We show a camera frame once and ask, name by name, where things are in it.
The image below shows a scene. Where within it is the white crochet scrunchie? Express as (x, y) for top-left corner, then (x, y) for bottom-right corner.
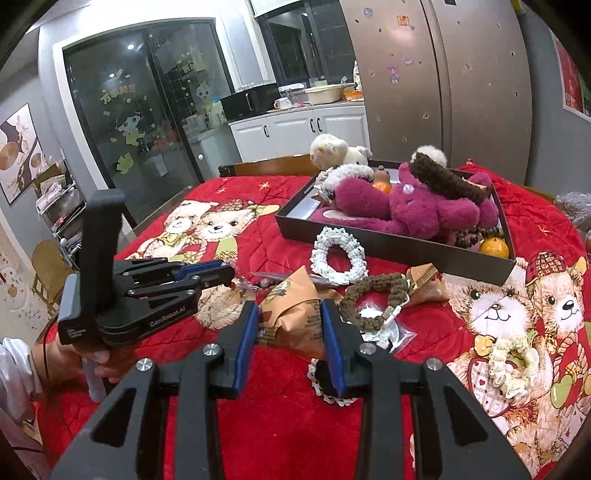
(310, 226), (369, 286)

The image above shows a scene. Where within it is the black white lace scrunchie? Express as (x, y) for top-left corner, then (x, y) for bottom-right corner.
(307, 358), (356, 407)

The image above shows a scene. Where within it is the cream green scrunchie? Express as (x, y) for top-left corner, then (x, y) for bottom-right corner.
(488, 333), (540, 400)

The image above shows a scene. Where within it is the black microwave oven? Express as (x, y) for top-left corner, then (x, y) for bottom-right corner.
(221, 83), (280, 122)

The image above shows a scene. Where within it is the red bear print tablecloth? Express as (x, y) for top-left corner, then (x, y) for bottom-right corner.
(38, 164), (590, 479)

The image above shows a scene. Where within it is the white fluffy pompom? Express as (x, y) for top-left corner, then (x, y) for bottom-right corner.
(411, 145), (448, 168)

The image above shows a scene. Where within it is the white plush bunny toy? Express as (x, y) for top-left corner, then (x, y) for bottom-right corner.
(310, 134), (373, 170)

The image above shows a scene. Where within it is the brown braided scrunchie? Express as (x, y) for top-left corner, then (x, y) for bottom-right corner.
(339, 273), (411, 333)

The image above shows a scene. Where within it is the tangerine in box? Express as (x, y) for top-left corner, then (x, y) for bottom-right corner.
(479, 237), (510, 259)

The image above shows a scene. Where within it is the orange tangerine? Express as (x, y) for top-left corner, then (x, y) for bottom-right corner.
(372, 181), (393, 194)

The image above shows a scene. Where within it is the white fluffy scrunchie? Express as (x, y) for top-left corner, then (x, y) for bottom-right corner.
(314, 163), (374, 197)

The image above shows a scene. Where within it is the white kitchen cabinet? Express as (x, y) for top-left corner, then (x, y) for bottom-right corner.
(229, 101), (370, 162)

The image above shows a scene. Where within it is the dark brown fuzzy scrunchie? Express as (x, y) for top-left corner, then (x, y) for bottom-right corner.
(409, 152), (492, 205)

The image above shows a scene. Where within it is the small brown snack packet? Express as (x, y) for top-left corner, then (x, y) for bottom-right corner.
(194, 284), (256, 330)

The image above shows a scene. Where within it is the left human hand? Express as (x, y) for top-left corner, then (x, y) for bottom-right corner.
(31, 338), (139, 388)

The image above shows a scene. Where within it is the silver double door refrigerator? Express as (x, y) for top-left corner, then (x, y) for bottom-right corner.
(342, 0), (532, 184)

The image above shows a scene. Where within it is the cream plastic basin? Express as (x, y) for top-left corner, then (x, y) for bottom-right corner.
(304, 84), (342, 105)

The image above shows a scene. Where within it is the dark cardboard box tray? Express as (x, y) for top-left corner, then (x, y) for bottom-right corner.
(276, 155), (516, 285)

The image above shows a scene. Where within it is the wall picture frame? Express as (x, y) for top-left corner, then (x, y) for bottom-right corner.
(0, 104), (47, 205)

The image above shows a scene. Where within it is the white mug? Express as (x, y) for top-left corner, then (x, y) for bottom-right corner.
(273, 97), (294, 110)

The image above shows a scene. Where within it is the magenta plush bear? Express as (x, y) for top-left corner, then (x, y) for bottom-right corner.
(311, 163), (499, 240)

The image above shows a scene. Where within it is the brown triangular snack packet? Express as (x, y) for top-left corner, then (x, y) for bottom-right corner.
(406, 263), (449, 306)

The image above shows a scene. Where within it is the brown capybara toy keychain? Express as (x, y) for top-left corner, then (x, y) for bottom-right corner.
(373, 165), (391, 184)

